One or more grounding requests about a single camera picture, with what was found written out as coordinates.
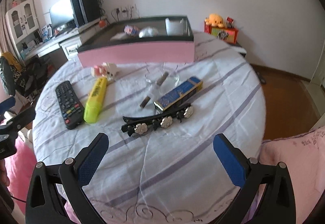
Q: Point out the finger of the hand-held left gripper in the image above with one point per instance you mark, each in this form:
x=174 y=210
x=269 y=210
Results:
x=22 y=118
x=6 y=105

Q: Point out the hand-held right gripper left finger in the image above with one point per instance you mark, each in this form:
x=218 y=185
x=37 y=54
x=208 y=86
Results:
x=92 y=160

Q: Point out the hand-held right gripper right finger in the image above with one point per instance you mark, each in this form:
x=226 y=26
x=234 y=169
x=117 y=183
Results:
x=228 y=160

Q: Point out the black remote control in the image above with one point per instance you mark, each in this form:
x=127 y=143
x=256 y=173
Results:
x=68 y=104

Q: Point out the yellow highlighter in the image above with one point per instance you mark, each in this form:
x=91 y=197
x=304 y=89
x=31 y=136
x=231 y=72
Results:
x=95 y=99

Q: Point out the black flower hair clip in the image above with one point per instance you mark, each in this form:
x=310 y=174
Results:
x=162 y=121

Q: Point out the blue gold carton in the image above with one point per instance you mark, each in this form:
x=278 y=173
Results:
x=177 y=94

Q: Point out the pink white block figure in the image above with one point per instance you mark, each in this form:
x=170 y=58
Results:
x=106 y=70

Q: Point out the pink storage box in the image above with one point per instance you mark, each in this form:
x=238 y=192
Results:
x=137 y=52

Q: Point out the white silver astronaut figure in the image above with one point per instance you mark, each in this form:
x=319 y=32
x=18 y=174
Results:
x=148 y=32

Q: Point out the white plug night light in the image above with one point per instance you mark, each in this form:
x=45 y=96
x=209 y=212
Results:
x=175 y=26

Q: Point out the bright pink sheet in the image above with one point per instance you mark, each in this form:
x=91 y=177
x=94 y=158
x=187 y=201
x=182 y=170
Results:
x=20 y=160

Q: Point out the yellow black jacket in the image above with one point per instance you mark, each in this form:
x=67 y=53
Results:
x=10 y=71

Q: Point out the black office chair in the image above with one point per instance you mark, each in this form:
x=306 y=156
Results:
x=38 y=76

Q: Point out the pale pink quilt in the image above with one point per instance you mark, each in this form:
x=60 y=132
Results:
x=292 y=163

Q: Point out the beige curtain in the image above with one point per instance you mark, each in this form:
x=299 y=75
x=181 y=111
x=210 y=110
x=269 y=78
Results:
x=3 y=36

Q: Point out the blue white product box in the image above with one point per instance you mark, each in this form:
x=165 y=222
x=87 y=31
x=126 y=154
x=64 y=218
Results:
x=45 y=32

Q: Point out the white desk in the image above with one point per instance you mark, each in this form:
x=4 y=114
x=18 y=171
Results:
x=66 y=43

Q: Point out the white glass door cabinet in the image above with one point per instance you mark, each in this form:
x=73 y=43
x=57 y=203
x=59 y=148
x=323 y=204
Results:
x=21 y=18

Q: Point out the pink doll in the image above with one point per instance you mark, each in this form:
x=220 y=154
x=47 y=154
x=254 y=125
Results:
x=14 y=2

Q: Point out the black monitor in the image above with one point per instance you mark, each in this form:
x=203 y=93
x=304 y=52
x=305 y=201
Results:
x=59 y=11

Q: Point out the red cap water bottle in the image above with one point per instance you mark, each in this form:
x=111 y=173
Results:
x=102 y=23

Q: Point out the black computer tower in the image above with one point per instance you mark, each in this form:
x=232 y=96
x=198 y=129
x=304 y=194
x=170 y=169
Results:
x=86 y=8

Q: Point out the red toy box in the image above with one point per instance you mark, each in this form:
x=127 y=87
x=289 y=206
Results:
x=223 y=33

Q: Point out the white door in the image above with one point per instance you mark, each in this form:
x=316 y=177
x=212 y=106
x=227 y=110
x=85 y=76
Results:
x=318 y=66

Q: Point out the red grey small toy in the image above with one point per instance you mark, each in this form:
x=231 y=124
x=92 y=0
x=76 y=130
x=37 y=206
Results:
x=230 y=22

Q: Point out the orange plush octopus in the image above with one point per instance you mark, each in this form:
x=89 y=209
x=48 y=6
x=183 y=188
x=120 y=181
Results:
x=214 y=20

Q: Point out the white wall sockets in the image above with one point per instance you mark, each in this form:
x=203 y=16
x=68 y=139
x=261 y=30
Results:
x=125 y=8

